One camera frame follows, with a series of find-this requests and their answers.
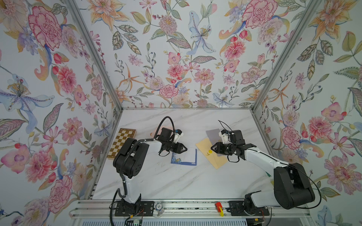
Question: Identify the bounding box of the round silver knob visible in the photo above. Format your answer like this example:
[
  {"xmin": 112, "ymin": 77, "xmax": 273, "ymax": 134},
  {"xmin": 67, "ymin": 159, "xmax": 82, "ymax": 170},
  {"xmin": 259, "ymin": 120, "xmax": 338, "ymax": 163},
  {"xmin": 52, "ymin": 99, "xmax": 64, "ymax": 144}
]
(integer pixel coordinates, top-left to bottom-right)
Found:
[{"xmin": 155, "ymin": 202, "xmax": 165, "ymax": 216}]

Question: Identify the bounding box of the small green circuit board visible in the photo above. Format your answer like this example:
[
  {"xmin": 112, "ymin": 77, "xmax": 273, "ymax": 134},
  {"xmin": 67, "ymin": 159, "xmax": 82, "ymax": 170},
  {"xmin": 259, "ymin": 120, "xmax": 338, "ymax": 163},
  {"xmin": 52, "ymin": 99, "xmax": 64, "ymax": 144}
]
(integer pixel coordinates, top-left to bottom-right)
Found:
[{"xmin": 124, "ymin": 219, "xmax": 142, "ymax": 226}]

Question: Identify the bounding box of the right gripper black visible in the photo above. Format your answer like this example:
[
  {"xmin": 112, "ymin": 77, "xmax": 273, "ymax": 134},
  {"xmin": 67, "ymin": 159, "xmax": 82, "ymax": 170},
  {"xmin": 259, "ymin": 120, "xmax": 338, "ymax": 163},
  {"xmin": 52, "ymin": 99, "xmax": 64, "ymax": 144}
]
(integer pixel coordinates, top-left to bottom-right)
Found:
[{"xmin": 211, "ymin": 142, "xmax": 236, "ymax": 155}]

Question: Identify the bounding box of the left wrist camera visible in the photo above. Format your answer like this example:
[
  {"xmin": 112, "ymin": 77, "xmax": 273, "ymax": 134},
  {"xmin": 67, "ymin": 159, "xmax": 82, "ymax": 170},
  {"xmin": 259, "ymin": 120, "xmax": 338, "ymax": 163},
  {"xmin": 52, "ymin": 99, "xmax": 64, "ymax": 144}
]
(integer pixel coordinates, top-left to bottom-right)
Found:
[{"xmin": 173, "ymin": 129, "xmax": 183, "ymax": 143}]

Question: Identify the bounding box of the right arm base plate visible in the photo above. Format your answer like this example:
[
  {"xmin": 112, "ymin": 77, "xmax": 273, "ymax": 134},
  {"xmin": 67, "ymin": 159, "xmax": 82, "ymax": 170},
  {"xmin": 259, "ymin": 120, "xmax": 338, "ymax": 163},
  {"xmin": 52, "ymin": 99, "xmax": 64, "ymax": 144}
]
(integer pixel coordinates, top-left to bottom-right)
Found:
[{"xmin": 227, "ymin": 200, "xmax": 270, "ymax": 217}]

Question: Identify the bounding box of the red emergency stop button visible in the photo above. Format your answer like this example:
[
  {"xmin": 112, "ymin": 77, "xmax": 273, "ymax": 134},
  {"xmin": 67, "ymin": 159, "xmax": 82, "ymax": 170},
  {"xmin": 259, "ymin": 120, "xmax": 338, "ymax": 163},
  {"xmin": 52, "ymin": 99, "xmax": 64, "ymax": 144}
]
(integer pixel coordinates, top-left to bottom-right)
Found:
[{"xmin": 216, "ymin": 202, "xmax": 224, "ymax": 217}]

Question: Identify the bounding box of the grey envelope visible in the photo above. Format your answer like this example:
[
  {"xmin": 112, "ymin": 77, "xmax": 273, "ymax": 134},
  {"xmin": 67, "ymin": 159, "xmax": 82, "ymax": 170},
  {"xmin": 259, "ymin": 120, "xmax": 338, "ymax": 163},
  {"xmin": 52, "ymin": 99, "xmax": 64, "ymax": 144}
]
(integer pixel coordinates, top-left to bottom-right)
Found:
[{"xmin": 206, "ymin": 129, "xmax": 222, "ymax": 145}]

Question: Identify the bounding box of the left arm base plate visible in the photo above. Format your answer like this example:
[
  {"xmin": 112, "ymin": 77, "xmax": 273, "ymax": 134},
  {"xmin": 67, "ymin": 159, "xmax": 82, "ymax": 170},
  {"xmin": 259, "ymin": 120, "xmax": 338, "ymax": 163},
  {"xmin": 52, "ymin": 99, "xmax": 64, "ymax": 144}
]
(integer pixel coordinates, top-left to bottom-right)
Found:
[{"xmin": 114, "ymin": 200, "xmax": 155, "ymax": 217}]

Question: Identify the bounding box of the aluminium rail frame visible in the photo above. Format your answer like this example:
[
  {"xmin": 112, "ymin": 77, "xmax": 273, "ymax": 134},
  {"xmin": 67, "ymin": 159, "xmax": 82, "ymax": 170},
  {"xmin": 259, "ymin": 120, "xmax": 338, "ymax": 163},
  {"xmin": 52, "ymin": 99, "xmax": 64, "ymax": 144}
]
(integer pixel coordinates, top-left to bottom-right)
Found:
[{"xmin": 70, "ymin": 199, "xmax": 315, "ymax": 226}]

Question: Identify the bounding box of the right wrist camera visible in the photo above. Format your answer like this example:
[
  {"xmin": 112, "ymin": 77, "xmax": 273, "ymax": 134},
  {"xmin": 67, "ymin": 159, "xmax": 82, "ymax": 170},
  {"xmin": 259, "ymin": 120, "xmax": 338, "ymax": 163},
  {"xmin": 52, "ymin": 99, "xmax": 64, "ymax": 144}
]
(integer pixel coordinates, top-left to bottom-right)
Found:
[{"xmin": 219, "ymin": 130, "xmax": 230, "ymax": 144}]

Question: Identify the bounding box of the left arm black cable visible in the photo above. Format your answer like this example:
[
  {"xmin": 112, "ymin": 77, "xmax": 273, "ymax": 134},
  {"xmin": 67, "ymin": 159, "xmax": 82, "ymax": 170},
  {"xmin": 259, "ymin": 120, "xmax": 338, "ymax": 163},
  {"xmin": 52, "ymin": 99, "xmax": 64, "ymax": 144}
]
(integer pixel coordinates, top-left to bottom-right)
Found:
[{"xmin": 154, "ymin": 116, "xmax": 175, "ymax": 139}]

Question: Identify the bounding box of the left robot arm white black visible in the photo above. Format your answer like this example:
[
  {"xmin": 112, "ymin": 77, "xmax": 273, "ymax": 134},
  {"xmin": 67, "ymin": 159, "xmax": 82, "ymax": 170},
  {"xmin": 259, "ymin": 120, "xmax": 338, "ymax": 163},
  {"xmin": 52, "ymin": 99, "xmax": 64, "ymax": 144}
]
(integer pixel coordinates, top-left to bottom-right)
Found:
[{"xmin": 113, "ymin": 128, "xmax": 188, "ymax": 204}]

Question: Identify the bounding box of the blue floral letter paper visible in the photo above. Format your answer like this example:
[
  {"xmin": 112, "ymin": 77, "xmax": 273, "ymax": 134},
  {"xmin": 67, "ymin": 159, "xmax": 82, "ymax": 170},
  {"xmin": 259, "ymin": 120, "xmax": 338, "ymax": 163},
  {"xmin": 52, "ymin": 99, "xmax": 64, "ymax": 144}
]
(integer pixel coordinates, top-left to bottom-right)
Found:
[{"xmin": 171, "ymin": 148, "xmax": 198, "ymax": 166}]

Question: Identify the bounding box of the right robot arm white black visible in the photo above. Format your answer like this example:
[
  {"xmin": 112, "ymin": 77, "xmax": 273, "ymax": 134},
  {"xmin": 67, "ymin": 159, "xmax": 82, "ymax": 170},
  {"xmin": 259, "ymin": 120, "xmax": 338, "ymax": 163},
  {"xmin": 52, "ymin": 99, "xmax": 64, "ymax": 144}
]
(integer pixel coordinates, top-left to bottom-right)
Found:
[{"xmin": 211, "ymin": 130, "xmax": 315, "ymax": 214}]

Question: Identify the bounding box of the wooden chessboard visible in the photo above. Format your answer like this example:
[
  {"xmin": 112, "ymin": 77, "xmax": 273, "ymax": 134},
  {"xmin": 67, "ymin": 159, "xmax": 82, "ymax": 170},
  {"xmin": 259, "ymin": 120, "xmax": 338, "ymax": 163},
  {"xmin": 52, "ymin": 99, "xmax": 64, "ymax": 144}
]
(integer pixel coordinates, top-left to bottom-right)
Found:
[{"xmin": 107, "ymin": 128, "xmax": 137, "ymax": 159}]

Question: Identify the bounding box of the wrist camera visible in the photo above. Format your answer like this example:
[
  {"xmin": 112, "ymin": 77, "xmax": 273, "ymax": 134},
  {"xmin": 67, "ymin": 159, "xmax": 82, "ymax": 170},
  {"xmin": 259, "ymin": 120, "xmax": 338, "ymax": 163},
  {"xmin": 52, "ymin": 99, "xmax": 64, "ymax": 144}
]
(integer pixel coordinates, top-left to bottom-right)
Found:
[
  {"xmin": 173, "ymin": 129, "xmax": 183, "ymax": 143},
  {"xmin": 219, "ymin": 130, "xmax": 230, "ymax": 144}
]

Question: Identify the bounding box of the yellow envelope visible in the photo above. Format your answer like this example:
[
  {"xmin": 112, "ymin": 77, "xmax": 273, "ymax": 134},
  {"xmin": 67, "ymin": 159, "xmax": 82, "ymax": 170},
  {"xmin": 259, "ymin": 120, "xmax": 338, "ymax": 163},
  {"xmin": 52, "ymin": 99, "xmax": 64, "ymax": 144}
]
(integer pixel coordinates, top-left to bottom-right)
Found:
[{"xmin": 196, "ymin": 138, "xmax": 228, "ymax": 169}]

